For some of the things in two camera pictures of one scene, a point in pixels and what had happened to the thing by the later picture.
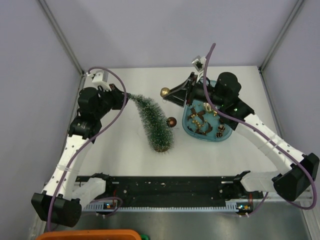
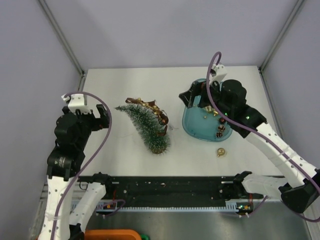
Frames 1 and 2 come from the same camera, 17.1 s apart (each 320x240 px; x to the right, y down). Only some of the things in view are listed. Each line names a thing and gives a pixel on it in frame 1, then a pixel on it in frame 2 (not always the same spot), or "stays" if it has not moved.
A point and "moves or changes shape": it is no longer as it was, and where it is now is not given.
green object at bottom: [144, 236] stays
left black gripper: [118, 96] -> [103, 122]
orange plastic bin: [89, 235] stays
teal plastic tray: [199, 120] stays
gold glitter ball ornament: [164, 91] -> [221, 151]
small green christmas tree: [155, 122] moves or changes shape
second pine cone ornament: [219, 134] stays
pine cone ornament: [221, 127] stays
